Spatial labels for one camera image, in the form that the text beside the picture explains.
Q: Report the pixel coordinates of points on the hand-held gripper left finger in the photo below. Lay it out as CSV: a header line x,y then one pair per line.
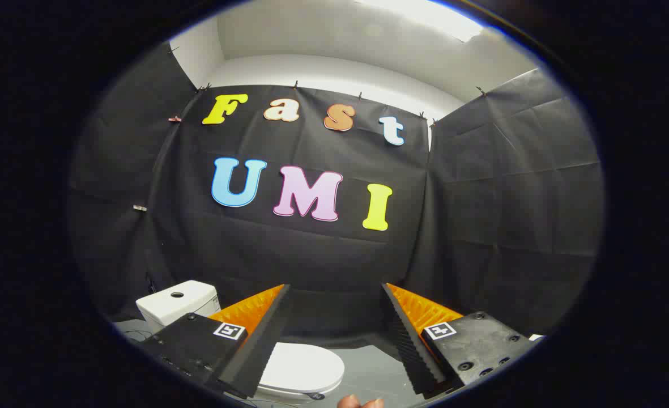
x,y
263,345

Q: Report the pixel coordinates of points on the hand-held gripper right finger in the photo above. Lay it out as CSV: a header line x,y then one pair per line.
x,y
410,351

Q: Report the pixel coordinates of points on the white toilet lid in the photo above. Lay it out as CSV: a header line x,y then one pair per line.
x,y
303,367

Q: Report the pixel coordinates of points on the white toilet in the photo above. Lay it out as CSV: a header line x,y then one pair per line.
x,y
178,306

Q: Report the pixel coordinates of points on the black backdrop cloth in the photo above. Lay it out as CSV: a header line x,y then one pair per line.
x,y
323,255

